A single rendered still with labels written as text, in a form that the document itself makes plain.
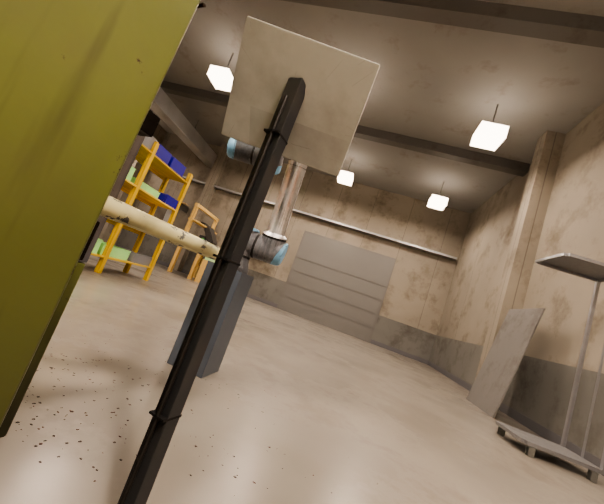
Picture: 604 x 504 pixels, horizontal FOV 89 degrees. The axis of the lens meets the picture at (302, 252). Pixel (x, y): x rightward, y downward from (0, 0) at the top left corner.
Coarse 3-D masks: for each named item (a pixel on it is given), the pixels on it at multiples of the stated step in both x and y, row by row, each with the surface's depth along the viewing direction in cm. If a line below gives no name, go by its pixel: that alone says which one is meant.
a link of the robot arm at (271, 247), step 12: (288, 168) 176; (300, 168) 174; (288, 180) 175; (300, 180) 177; (288, 192) 176; (276, 204) 179; (288, 204) 177; (276, 216) 178; (288, 216) 180; (276, 228) 178; (264, 240) 179; (276, 240) 178; (264, 252) 179; (276, 252) 178; (276, 264) 182
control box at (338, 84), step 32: (256, 32) 74; (288, 32) 73; (256, 64) 77; (288, 64) 76; (320, 64) 75; (352, 64) 74; (256, 96) 79; (320, 96) 77; (352, 96) 76; (224, 128) 83; (256, 128) 82; (320, 128) 80; (352, 128) 79; (320, 160) 83
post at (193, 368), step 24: (288, 96) 75; (288, 120) 74; (264, 144) 73; (264, 168) 72; (264, 192) 73; (240, 240) 70; (216, 288) 68; (216, 312) 69; (192, 336) 66; (192, 360) 66; (192, 384) 68; (168, 408) 64; (168, 432) 65; (144, 456) 63; (144, 480) 62
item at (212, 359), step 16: (208, 272) 175; (240, 272) 172; (240, 288) 177; (192, 304) 173; (224, 304) 170; (240, 304) 185; (224, 320) 169; (224, 336) 177; (176, 352) 169; (208, 352) 166; (224, 352) 185; (208, 368) 169
